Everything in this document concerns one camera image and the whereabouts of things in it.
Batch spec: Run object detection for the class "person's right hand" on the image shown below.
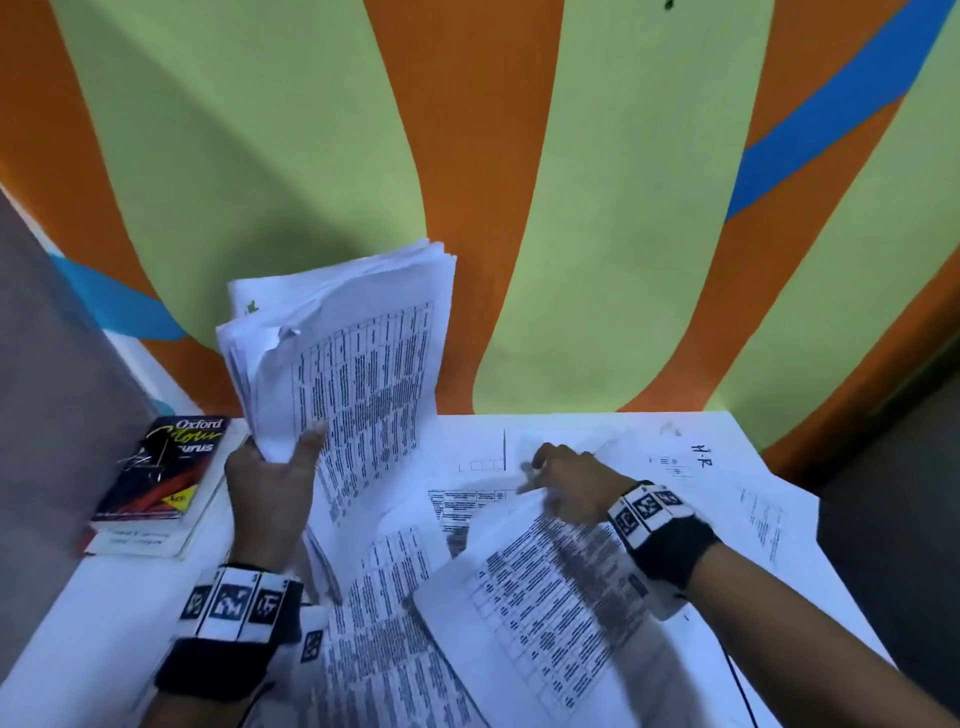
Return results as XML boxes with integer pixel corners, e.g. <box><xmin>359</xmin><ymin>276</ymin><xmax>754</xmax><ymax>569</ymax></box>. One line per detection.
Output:
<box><xmin>517</xmin><ymin>442</ymin><xmax>639</xmax><ymax>526</ymax></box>

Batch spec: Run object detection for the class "person's left hand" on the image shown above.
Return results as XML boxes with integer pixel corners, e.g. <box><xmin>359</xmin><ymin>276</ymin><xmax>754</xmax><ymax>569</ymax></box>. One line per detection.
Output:
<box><xmin>224</xmin><ymin>421</ymin><xmax>330</xmax><ymax>573</ymax></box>

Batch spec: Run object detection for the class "black binder clip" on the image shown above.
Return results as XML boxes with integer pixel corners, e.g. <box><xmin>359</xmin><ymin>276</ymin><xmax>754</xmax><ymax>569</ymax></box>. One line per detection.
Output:
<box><xmin>119</xmin><ymin>427</ymin><xmax>181</xmax><ymax>481</ymax></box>

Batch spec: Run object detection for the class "single printed paper sheet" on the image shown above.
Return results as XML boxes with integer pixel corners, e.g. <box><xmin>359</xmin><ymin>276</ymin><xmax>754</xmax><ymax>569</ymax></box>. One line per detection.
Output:
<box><xmin>412</xmin><ymin>491</ymin><xmax>676</xmax><ymax>728</ymax></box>

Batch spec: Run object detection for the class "printed sheets spread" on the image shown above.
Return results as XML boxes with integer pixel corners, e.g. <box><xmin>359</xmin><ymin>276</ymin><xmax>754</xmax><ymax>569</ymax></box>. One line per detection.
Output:
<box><xmin>247</xmin><ymin>412</ymin><xmax>894</xmax><ymax>728</ymax></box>

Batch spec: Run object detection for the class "gathered paper stack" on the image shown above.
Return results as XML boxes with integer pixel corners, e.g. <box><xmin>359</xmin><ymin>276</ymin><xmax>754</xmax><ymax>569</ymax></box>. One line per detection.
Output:
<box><xmin>215</xmin><ymin>238</ymin><xmax>459</xmax><ymax>526</ymax></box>

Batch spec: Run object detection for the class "person's right forearm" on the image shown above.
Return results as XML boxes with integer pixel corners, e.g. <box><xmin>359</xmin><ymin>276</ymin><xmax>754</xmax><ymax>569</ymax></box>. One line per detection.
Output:
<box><xmin>686</xmin><ymin>541</ymin><xmax>960</xmax><ymax>728</ymax></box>

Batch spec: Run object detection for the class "person's left forearm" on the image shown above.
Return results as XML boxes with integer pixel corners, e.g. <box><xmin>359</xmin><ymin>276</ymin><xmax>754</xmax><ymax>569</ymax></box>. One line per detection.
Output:
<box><xmin>142</xmin><ymin>693</ymin><xmax>256</xmax><ymax>728</ymax></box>

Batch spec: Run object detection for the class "dark paperback book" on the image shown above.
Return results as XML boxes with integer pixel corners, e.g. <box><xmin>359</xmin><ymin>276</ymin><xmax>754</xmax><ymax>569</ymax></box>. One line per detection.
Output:
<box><xmin>89</xmin><ymin>416</ymin><xmax>232</xmax><ymax>523</ymax></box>

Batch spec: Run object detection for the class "white book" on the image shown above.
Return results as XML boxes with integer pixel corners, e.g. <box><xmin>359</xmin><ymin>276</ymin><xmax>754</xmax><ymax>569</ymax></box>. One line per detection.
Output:
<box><xmin>83</xmin><ymin>419</ymin><xmax>249</xmax><ymax>560</ymax></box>

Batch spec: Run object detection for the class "grey partition board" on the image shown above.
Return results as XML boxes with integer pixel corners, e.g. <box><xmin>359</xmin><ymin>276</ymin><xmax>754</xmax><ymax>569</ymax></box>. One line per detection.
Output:
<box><xmin>0</xmin><ymin>187</ymin><xmax>163</xmax><ymax>684</ymax></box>

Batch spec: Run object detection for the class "white wrist camera unit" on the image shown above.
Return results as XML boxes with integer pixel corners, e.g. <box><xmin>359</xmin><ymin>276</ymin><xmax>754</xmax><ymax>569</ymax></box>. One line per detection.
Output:
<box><xmin>626</xmin><ymin>573</ymin><xmax>688</xmax><ymax>622</ymax></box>
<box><xmin>288</xmin><ymin>605</ymin><xmax>331</xmax><ymax>695</ymax></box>

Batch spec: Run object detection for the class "black camera cable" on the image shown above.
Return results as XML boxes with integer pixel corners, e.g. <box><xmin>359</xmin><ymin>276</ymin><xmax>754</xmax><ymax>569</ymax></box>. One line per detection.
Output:
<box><xmin>719</xmin><ymin>633</ymin><xmax>759</xmax><ymax>728</ymax></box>

